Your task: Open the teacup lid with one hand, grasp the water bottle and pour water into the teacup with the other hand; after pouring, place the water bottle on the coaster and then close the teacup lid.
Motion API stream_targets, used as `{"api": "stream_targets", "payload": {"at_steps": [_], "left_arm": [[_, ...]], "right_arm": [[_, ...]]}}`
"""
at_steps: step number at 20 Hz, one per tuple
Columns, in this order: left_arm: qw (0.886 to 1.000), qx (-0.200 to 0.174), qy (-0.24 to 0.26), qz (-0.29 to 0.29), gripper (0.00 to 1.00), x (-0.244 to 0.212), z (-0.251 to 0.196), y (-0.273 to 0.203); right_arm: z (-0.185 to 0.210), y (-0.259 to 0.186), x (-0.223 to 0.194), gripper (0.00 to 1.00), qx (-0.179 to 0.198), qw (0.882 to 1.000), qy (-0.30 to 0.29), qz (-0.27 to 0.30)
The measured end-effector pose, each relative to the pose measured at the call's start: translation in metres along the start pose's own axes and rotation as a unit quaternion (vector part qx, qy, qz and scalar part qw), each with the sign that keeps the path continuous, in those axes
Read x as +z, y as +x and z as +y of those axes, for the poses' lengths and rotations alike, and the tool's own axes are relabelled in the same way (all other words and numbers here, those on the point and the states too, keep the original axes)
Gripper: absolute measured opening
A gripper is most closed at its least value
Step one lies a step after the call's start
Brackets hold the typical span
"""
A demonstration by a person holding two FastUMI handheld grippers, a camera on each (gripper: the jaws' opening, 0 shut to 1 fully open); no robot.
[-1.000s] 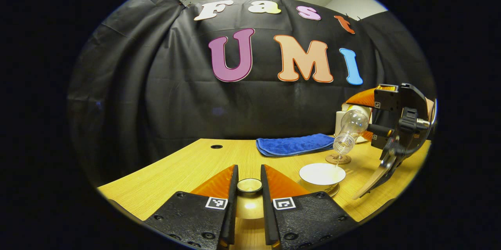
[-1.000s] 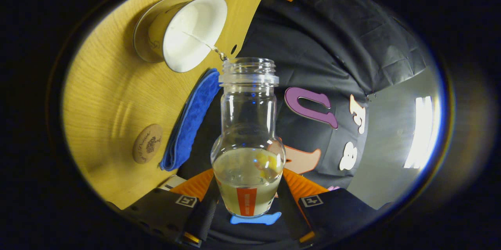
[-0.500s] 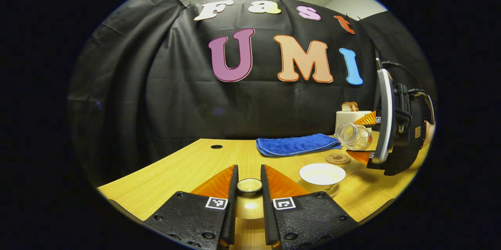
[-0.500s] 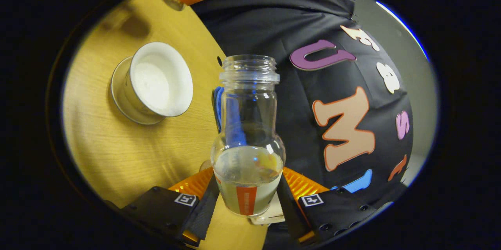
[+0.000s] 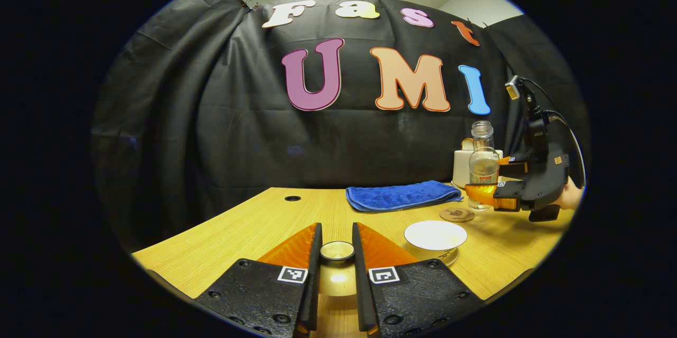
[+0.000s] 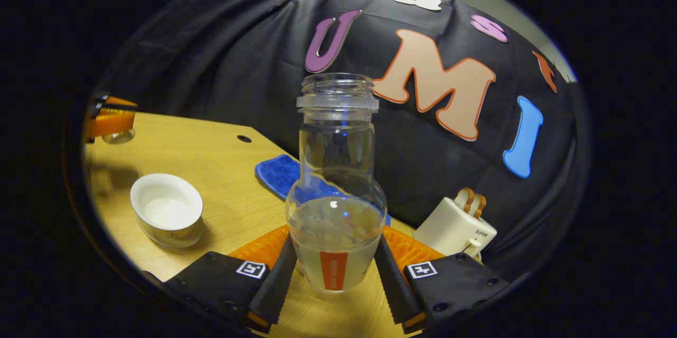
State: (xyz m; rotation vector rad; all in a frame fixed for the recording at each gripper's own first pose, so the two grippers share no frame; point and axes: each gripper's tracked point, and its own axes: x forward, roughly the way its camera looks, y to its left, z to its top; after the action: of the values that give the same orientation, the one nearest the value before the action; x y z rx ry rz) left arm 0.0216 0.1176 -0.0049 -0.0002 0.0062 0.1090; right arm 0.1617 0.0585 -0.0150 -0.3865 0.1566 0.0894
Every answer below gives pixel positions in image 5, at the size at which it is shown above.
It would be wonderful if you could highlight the cream teacup lid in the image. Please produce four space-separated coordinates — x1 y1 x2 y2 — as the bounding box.
317 241 360 297

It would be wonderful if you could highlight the cream ceramic teacup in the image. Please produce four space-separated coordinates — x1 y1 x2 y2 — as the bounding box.
404 220 468 254

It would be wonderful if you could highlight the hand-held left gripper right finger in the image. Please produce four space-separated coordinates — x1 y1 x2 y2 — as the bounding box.
352 222 484 338

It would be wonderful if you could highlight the black backdrop cloth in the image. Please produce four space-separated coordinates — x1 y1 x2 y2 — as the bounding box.
91 0 590 251

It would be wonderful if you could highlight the clear glass water bottle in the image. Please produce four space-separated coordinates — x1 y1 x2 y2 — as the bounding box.
468 121 500 212

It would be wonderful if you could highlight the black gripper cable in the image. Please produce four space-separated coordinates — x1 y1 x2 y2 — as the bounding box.
520 78 587 189

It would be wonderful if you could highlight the round wooden coaster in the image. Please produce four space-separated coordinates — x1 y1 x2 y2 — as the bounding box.
440 207 476 223

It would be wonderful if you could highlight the blue towel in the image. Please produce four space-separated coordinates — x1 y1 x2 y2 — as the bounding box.
346 180 464 213

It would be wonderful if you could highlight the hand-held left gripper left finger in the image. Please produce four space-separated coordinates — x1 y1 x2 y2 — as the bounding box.
195 222 323 338

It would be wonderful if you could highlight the white toaster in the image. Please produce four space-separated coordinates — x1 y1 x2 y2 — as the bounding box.
452 149 503 189

